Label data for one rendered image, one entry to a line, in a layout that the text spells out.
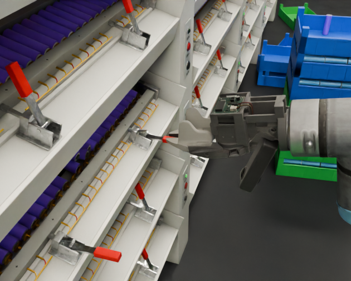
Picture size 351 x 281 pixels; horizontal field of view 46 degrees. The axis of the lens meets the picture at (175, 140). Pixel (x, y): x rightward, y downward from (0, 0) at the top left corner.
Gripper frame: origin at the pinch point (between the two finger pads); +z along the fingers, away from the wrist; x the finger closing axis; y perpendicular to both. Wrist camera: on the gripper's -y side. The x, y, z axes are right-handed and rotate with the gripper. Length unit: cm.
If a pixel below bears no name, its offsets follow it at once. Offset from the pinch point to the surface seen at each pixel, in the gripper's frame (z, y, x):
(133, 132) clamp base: 7.3, 2.3, 0.9
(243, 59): 16, -38, -126
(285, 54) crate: 1, -49, -153
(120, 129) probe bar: 9.3, 3.6, 1.6
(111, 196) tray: 6.3, -0.9, 14.6
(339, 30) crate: -26, -14, -87
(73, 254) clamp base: 5.2, 0.5, 27.7
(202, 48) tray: 6.5, 0.8, -42.3
